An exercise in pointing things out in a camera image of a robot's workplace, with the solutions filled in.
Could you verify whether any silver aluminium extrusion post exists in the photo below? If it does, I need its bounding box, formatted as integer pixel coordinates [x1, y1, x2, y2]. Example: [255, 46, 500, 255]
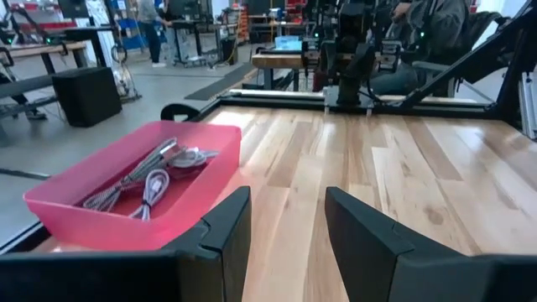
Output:
[518, 70, 537, 140]

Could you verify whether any wooden workbench with black legs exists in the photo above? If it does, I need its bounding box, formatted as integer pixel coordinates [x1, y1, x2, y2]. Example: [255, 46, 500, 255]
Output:
[0, 40, 88, 76]

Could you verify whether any white cable with black tie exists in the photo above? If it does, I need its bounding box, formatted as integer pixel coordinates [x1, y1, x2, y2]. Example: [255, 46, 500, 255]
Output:
[128, 168, 171, 222]

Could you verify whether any seated person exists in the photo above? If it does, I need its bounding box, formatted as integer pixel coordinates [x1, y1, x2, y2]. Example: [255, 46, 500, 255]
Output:
[368, 0, 472, 96]

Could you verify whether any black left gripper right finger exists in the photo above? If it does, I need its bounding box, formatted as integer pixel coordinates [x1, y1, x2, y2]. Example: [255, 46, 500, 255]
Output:
[324, 186, 537, 302]

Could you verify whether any dark monitor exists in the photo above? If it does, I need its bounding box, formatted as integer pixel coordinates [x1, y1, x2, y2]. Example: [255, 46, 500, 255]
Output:
[57, 0, 91, 19]

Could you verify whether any standing person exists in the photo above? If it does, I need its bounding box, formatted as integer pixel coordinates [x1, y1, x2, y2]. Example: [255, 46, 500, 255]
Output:
[136, 0, 169, 69]

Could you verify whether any grey low bench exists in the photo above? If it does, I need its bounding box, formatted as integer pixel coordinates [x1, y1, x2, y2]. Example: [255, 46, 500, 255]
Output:
[0, 73, 60, 139]

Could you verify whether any black floor mat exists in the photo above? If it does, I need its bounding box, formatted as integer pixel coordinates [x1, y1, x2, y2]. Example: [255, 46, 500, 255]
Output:
[184, 62, 256, 102]

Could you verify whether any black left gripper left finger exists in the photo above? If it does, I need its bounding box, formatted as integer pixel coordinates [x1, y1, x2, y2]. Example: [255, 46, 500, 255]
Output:
[0, 185, 253, 302]

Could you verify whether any blue laptop screen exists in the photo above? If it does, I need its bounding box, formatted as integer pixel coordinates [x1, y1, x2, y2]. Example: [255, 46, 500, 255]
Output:
[274, 35, 304, 52]

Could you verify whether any black table frame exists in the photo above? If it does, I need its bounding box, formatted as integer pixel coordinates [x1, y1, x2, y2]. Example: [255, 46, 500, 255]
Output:
[190, 87, 537, 127]

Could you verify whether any black box on floor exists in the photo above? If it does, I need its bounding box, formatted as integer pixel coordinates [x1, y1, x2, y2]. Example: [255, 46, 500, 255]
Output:
[51, 66, 123, 128]

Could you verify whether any black curved clamp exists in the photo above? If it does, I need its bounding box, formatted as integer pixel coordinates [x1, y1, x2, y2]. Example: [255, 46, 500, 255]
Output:
[160, 102, 202, 122]

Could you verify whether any wooden background table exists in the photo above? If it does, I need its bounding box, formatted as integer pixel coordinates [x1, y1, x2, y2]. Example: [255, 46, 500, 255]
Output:
[251, 52, 322, 91]

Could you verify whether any black diagonal frame strut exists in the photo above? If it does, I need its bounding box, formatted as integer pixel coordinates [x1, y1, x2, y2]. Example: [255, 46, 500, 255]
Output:
[400, 0, 537, 110]

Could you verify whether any pink plastic bin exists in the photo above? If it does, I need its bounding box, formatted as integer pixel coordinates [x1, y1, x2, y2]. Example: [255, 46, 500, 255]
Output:
[23, 120, 243, 252]

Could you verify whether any black-white braided cable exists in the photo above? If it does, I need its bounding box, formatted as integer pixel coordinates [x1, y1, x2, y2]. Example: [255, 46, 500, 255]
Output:
[81, 138, 182, 213]

